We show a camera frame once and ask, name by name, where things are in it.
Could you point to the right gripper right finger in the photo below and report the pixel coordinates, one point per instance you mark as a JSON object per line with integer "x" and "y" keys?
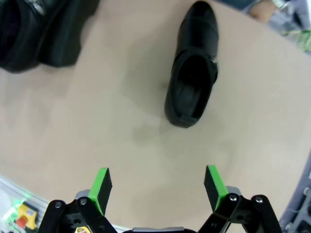
{"x": 215, "y": 189}

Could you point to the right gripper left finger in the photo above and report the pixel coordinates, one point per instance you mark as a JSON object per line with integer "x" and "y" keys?
{"x": 102, "y": 191}

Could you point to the person left hand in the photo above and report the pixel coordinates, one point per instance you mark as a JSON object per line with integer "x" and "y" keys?
{"x": 263, "y": 13}

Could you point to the yellow emergency stop box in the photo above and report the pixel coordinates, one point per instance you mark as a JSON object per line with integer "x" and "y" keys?
{"x": 26, "y": 214}

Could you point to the black shoe box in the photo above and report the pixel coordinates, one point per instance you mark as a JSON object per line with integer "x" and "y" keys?
{"x": 63, "y": 43}

